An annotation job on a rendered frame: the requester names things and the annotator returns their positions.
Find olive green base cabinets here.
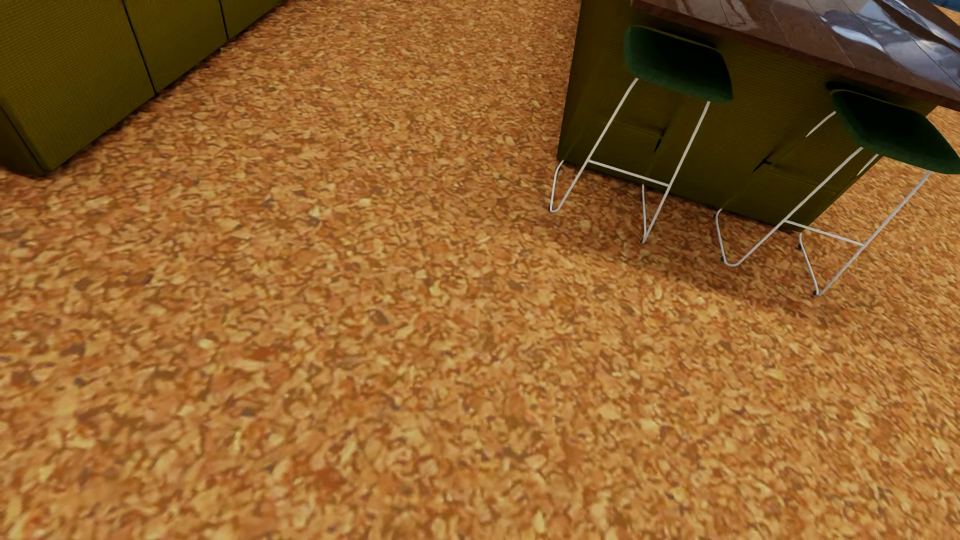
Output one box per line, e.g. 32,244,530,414
0,0,285,178

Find green bar stool white legs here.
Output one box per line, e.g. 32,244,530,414
549,25,735,245
714,81,960,297

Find olive green kitchen island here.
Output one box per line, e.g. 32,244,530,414
556,0,937,232

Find dark wooden island countertop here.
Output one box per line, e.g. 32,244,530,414
631,0,960,112

